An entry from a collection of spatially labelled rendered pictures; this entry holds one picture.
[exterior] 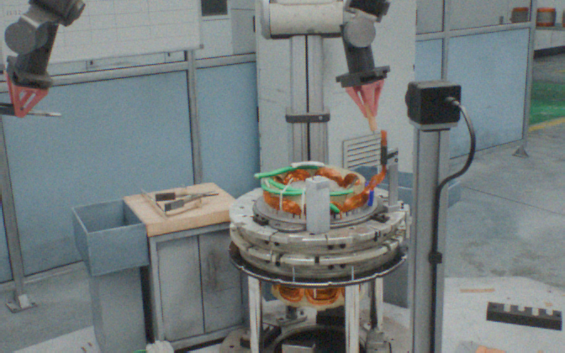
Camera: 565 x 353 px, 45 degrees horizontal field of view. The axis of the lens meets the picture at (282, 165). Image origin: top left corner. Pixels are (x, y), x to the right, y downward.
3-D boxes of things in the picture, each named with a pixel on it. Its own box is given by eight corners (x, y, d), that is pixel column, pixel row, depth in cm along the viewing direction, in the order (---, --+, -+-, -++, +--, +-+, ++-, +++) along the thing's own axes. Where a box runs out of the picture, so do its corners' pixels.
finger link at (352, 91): (380, 118, 141) (372, 74, 139) (351, 122, 146) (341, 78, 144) (394, 111, 147) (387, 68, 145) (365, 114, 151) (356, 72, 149)
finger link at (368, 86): (377, 118, 142) (368, 74, 140) (347, 122, 146) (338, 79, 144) (391, 112, 147) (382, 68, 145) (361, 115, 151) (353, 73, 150)
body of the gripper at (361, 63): (378, 79, 139) (372, 43, 138) (335, 86, 145) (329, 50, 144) (392, 73, 144) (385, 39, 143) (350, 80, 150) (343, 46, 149)
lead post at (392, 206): (400, 211, 121) (401, 147, 118) (388, 213, 120) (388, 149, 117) (394, 208, 123) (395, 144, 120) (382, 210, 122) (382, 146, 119)
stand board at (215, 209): (148, 237, 128) (147, 224, 127) (124, 208, 144) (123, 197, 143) (246, 218, 136) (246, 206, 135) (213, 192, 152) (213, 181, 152)
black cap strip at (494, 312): (561, 331, 141) (562, 321, 140) (485, 320, 146) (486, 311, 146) (561, 319, 145) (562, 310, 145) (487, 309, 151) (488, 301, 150)
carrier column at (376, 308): (375, 338, 136) (376, 240, 131) (366, 333, 138) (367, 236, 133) (384, 334, 138) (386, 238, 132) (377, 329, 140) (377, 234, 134)
